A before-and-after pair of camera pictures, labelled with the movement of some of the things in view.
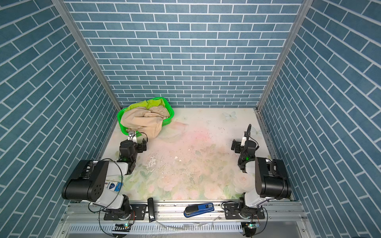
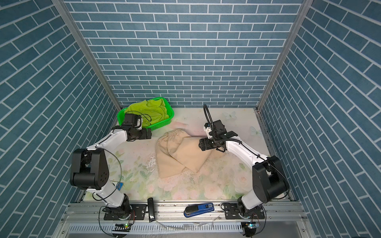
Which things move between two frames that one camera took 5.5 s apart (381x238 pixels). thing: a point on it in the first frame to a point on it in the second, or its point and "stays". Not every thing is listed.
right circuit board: [250, 228] stays
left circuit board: [123, 227] stays
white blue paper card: [114, 186] stays
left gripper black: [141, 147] to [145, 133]
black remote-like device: [151, 212] stays
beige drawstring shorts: [149, 121] to [176, 150]
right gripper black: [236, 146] to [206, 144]
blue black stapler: [191, 210] stays
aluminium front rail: [284, 211] stays
